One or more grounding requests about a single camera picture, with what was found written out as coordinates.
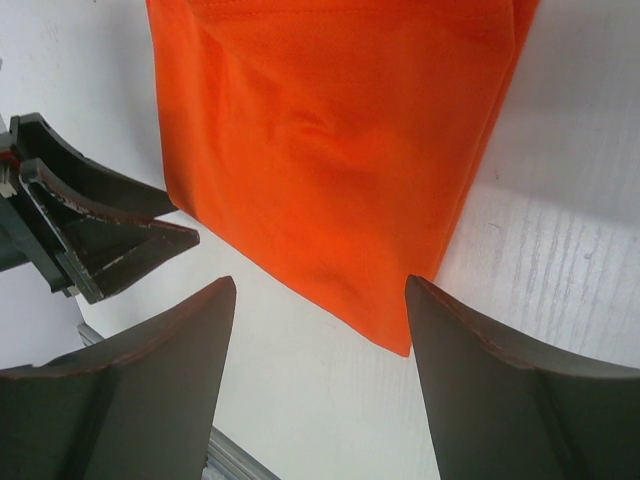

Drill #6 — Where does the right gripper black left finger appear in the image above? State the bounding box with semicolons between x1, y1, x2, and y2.
1;277;236;479

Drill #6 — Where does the orange t shirt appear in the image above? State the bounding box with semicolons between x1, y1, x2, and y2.
146;1;537;356

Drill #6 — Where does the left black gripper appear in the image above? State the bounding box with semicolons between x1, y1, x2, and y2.
1;113;200;304

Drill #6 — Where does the aluminium mounting rail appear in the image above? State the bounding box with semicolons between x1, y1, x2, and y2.
85;319;274;479

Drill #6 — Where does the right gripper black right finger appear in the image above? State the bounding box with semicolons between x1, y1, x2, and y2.
406;276;639;479

